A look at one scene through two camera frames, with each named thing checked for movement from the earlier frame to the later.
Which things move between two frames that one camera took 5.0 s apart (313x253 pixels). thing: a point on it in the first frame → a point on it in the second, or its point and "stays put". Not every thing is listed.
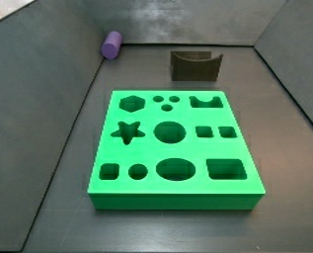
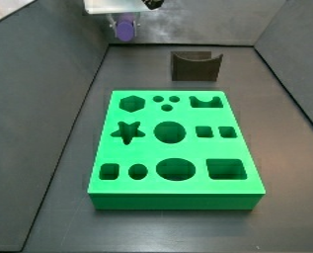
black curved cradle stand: (194, 66) stays put
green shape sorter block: (173, 153) stays put
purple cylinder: (111, 44) → (125, 27)
